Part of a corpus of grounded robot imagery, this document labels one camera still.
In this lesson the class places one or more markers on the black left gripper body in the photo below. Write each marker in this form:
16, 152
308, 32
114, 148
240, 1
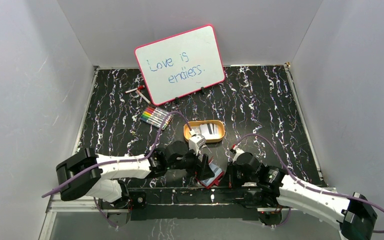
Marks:
200, 162

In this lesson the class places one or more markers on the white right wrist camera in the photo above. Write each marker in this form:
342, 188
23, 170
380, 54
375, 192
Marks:
236, 151

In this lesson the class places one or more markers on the red capped white marker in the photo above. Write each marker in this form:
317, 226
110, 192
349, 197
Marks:
140, 87

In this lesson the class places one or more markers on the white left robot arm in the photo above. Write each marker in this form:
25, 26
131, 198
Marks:
87, 173

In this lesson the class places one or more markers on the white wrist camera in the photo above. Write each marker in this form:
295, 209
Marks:
236, 151
196, 141

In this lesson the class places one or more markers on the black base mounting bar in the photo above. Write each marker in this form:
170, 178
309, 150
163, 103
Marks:
243, 203

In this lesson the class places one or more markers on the stack of silver cards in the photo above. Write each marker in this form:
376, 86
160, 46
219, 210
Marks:
209, 130

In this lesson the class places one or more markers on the white marker pen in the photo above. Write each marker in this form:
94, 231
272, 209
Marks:
143, 96

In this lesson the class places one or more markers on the orange card tray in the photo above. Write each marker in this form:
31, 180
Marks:
194, 125

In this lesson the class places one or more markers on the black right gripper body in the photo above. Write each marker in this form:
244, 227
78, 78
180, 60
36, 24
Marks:
242, 177

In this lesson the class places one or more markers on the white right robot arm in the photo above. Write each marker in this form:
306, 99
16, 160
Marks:
354, 218

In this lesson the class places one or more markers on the pack of coloured markers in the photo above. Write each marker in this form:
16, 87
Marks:
156, 117

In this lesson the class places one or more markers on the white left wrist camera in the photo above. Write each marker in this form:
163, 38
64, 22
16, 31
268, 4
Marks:
196, 141

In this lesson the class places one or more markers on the red card holder wallet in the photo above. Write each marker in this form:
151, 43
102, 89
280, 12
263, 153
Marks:
218, 171

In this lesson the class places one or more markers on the pink framed whiteboard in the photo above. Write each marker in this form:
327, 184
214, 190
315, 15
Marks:
182, 64

